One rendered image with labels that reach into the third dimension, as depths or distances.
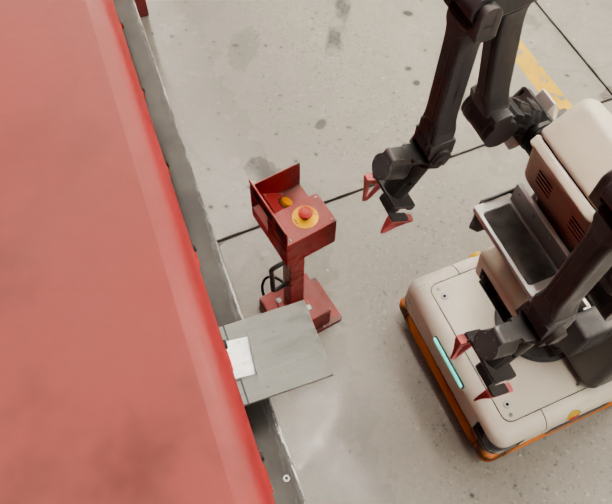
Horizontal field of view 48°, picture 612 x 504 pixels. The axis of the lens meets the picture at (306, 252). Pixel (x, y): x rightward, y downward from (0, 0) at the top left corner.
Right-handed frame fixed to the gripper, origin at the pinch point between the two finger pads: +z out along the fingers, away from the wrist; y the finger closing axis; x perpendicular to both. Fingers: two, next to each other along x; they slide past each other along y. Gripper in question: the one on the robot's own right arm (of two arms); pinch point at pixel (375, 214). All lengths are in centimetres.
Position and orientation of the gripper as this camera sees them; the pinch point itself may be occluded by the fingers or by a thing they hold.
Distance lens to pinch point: 162.8
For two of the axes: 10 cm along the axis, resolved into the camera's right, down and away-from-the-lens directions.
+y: 4.0, 8.1, -4.3
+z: -4.3, 5.8, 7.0
